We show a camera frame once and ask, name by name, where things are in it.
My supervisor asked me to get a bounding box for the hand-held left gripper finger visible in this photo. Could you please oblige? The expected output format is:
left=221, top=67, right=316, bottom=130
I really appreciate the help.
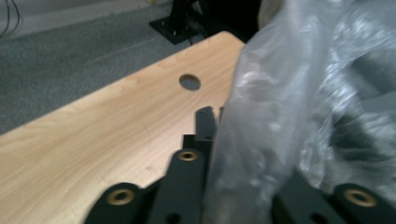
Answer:
left=182, top=105, right=218, bottom=154

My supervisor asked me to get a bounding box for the hanging black cable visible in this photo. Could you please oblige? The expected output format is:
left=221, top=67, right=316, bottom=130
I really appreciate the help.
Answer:
left=0, top=0, right=22, bottom=39

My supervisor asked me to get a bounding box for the black metal stand with post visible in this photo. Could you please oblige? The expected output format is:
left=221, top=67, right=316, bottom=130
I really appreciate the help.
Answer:
left=148, top=0, right=219, bottom=46

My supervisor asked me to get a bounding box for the clear plastic trash bag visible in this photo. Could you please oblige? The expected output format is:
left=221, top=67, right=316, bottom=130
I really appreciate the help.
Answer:
left=203, top=0, right=396, bottom=224

